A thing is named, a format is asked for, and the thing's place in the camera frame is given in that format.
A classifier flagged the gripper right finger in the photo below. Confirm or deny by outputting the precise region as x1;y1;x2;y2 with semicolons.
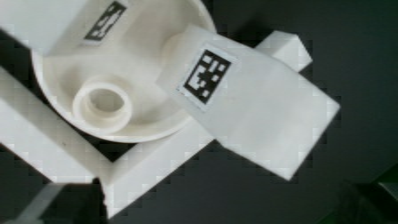
337;182;398;224

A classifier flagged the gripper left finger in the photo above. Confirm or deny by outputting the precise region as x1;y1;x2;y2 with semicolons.
3;181;102;224

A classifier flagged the white stool leg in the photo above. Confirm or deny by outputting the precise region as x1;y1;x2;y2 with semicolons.
157;26;340;179
0;0;136;56

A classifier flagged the white round stool seat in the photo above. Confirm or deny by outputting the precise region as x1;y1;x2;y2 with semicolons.
33;0;216;143

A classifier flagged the white right barrier wall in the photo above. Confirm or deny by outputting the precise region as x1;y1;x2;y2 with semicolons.
106;31;314;218

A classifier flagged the white barrier wall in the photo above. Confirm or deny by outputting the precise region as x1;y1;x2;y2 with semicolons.
0;67;111;183
106;31;314;218

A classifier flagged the white front barrier wall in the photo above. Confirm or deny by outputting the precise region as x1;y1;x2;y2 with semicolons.
0;67;111;183

